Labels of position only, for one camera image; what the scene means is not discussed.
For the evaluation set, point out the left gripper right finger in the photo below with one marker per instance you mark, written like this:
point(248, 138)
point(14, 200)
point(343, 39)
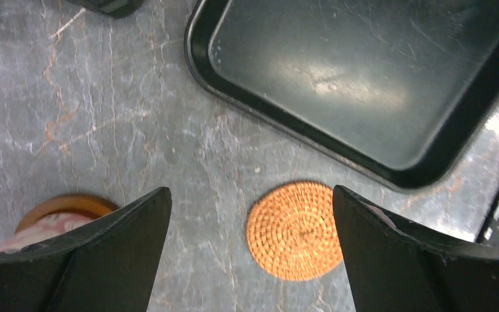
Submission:
point(396, 264)

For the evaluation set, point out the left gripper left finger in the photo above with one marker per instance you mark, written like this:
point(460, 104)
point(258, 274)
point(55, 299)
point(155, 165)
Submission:
point(109, 264)

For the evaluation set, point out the wooden coaster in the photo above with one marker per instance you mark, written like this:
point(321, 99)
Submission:
point(87, 205)

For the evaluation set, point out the dark pink mug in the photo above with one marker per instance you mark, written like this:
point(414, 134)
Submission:
point(45, 228)

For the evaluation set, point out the woven round coaster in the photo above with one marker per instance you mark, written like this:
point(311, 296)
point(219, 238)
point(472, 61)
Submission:
point(291, 231)

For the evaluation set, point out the black tray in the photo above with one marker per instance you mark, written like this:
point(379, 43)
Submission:
point(395, 89)

